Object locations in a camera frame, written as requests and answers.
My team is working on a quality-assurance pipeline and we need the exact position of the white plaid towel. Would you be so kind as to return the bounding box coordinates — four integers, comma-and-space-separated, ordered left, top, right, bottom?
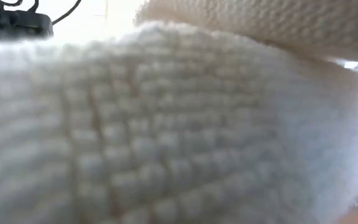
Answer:
0, 0, 358, 224

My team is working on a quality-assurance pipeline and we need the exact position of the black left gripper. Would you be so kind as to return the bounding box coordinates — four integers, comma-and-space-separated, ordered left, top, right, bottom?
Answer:
0, 0, 54, 40

